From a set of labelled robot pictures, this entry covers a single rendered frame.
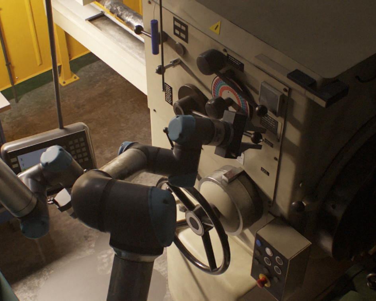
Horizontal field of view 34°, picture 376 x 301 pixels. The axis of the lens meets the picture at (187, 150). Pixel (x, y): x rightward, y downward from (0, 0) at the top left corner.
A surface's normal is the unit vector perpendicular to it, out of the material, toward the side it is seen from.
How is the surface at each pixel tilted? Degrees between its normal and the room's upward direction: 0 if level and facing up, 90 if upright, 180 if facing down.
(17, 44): 90
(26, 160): 70
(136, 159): 51
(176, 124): 60
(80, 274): 0
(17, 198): 81
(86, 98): 0
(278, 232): 0
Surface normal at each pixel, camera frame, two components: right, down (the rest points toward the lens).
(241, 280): 0.00, -0.73
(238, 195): 0.35, -0.32
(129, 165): 0.76, -0.56
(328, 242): -0.76, 0.51
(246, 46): -0.54, -0.20
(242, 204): 0.47, -0.10
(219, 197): -0.62, 0.07
